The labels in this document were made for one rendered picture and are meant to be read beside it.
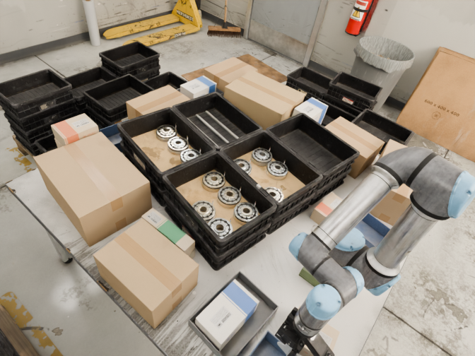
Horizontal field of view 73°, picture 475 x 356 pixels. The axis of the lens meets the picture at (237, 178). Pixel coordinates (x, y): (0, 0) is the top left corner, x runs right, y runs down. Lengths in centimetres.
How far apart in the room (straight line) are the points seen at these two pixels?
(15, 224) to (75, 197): 123
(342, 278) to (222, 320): 46
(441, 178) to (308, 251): 39
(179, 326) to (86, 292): 100
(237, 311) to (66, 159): 94
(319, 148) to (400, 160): 87
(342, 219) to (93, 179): 97
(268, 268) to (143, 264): 52
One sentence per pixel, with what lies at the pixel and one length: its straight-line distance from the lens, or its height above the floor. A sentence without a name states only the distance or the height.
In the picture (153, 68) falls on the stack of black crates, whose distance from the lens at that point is 301.
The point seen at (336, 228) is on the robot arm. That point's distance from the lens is 96.
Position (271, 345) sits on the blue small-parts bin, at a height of 79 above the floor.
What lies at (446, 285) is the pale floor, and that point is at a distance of 276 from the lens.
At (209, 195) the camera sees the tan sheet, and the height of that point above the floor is 83.
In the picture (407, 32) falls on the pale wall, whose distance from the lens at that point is 407.
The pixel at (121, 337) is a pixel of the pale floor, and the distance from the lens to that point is 204.
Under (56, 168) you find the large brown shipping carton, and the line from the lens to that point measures 152.
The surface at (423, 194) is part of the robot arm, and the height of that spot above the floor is 132.
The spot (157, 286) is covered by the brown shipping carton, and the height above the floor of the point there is 86.
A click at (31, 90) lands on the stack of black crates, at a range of 284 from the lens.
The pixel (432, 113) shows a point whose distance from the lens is 396.
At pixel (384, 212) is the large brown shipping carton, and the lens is 176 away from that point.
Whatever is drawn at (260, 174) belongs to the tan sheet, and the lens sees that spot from 156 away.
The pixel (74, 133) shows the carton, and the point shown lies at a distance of 163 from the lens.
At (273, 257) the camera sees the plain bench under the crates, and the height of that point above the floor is 70.
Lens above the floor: 192
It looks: 46 degrees down
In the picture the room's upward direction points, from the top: 11 degrees clockwise
